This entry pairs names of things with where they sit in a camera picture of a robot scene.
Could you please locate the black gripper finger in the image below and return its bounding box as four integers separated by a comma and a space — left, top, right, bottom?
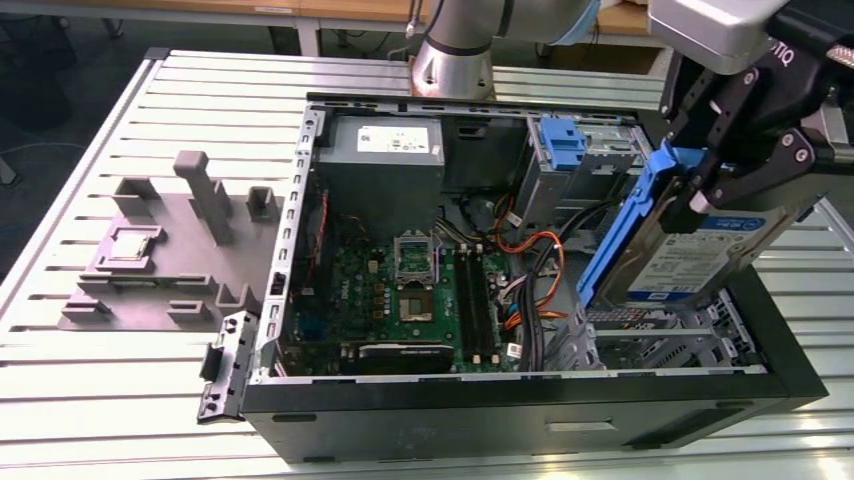
666, 127, 821, 236
666, 69, 760, 151

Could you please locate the hard disk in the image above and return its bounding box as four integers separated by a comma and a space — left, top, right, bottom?
574, 142, 829, 307

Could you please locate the grey metal disk bay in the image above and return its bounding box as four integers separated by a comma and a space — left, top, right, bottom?
573, 299, 742, 371

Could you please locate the blue plastic drive latch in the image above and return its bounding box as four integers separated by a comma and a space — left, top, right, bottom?
539, 117, 587, 171

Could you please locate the grey metal drive cage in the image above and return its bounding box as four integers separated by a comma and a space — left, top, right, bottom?
517, 114, 669, 236

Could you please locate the black RAM slot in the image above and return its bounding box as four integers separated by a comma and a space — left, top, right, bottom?
454, 242, 483, 366
473, 242, 503, 366

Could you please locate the grey power supply unit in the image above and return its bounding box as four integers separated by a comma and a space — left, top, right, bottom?
313, 115, 447, 241

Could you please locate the metal socket cover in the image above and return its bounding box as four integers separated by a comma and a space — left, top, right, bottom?
393, 229, 442, 287

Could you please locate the CPU socket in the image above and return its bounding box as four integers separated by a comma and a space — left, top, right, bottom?
397, 284, 442, 324

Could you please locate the green motherboard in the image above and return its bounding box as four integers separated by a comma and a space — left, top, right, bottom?
286, 234, 529, 376

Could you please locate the black graphics card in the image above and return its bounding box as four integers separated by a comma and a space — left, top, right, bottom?
337, 341, 453, 376

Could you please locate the black PC case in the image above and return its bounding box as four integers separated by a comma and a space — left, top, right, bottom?
239, 91, 829, 464

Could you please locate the grey parts rack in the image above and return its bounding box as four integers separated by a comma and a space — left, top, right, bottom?
59, 149, 289, 334

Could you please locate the silver CPU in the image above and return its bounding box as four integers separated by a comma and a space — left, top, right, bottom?
110, 234, 152, 261

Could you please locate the black office chair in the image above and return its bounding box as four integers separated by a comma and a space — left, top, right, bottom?
0, 14, 75, 131

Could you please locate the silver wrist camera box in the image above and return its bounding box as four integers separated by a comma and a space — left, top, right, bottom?
650, 0, 780, 76

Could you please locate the wooden desk with white frame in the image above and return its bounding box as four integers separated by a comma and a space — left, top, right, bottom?
86, 0, 669, 76

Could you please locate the orange wire bundle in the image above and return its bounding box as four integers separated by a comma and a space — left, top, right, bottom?
493, 229, 569, 321

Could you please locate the black cable bundle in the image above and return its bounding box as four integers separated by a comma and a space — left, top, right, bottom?
517, 199, 622, 374

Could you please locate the thin red wire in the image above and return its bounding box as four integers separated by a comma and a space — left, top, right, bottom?
303, 189, 333, 296

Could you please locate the grey hinged slot bracket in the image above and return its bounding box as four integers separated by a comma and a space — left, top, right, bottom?
196, 309, 262, 426

